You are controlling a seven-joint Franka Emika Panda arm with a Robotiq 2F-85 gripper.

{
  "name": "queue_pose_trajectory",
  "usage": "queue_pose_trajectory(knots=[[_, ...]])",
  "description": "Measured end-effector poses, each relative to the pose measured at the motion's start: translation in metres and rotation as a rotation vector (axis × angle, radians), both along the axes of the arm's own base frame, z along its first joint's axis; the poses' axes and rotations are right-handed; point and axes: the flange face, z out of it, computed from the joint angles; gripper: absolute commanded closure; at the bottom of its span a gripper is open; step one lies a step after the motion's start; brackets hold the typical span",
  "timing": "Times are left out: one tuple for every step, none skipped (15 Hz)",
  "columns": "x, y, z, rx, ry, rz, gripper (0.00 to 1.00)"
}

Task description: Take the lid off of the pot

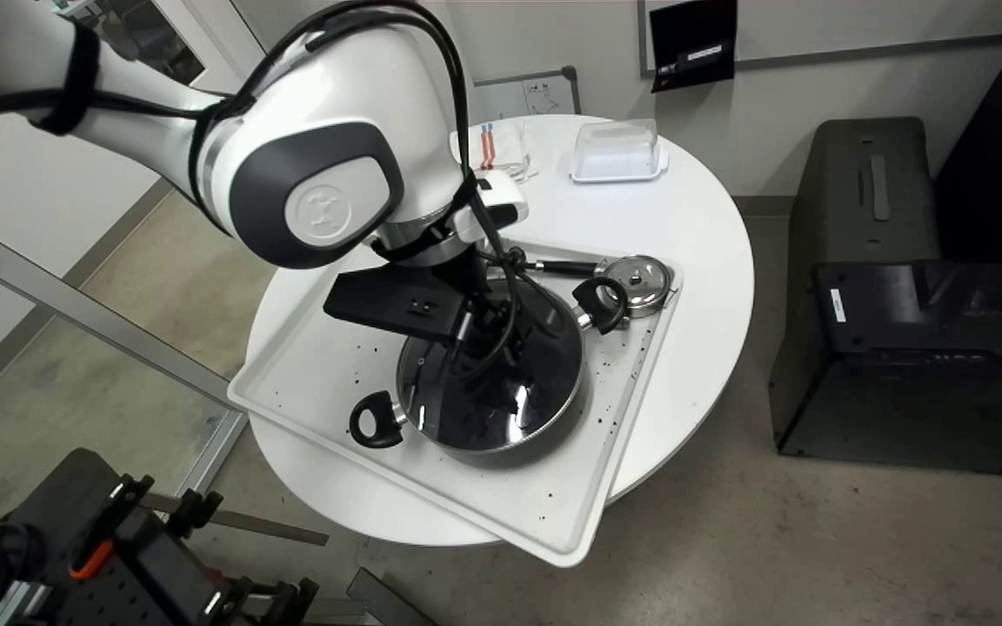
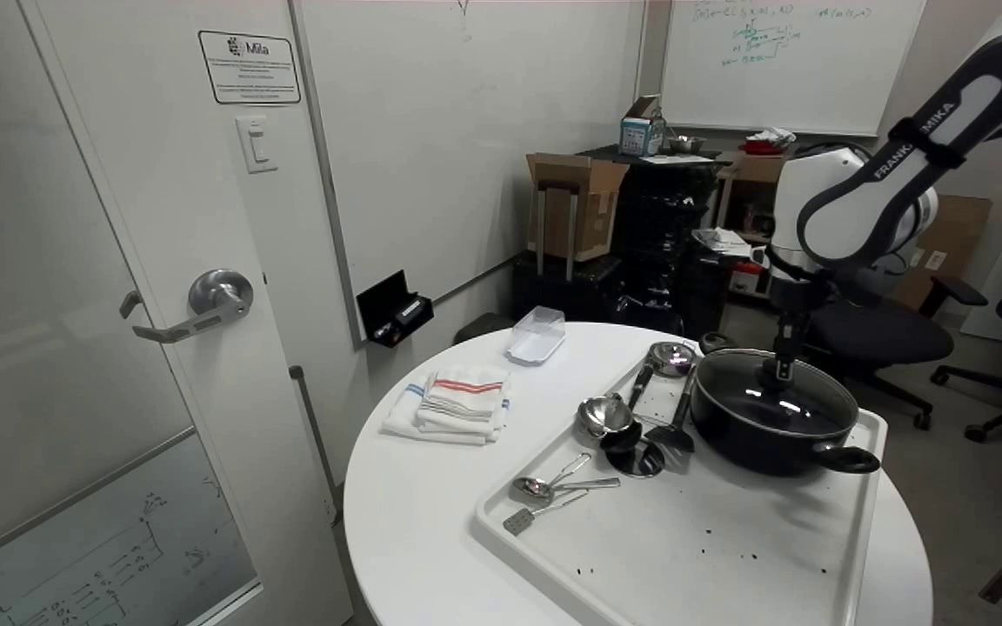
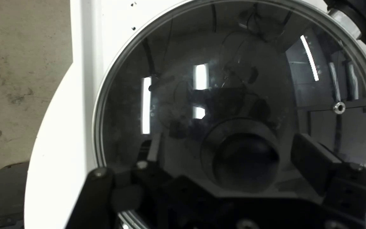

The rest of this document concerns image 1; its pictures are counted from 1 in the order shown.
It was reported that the white plastic tray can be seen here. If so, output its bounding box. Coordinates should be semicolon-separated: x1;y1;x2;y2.
222;248;687;570

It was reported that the black cable strap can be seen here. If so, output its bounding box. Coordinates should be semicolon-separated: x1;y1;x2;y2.
35;22;103;136

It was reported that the metal strainer with black handle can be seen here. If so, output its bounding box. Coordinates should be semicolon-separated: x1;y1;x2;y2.
515;252;678;323

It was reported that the aluminium frame bar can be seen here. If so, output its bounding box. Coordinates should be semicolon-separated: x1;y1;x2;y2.
0;206;255;501

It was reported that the white wall outlet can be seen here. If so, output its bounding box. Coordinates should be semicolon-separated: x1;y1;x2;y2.
470;63;586;121

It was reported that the glass pot lid black knob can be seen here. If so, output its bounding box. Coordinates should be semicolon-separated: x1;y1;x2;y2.
394;307;589;456

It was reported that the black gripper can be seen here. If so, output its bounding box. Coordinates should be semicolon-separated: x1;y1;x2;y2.
451;248;557;394

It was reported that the black cart with clamps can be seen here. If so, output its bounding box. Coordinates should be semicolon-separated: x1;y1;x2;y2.
0;446;324;626

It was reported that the clear glass cup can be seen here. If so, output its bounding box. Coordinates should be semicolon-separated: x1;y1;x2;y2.
470;119;540;180

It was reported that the dark pot with black handles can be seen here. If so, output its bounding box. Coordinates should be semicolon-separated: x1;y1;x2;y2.
343;272;632;467

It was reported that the clear plastic container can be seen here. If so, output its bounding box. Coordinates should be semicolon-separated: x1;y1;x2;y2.
564;115;670;189

